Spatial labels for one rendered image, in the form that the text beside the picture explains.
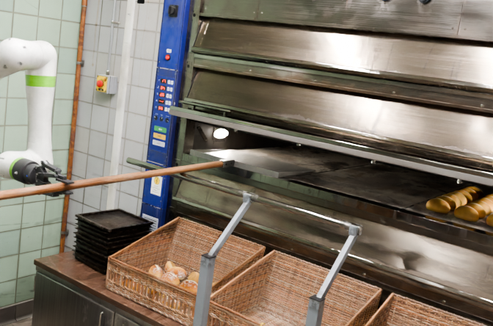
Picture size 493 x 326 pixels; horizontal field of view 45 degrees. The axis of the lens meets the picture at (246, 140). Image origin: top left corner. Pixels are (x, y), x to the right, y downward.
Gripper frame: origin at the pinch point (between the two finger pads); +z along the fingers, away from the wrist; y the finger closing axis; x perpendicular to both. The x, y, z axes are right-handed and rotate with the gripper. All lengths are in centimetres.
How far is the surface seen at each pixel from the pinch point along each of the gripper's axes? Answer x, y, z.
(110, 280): -48, 55, -23
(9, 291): -62, 100, -123
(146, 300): -49, 57, -1
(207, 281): -39, 32, 39
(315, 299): -39, 22, 85
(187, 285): -73, 55, 2
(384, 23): -101, -75, 66
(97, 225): -58, 37, -47
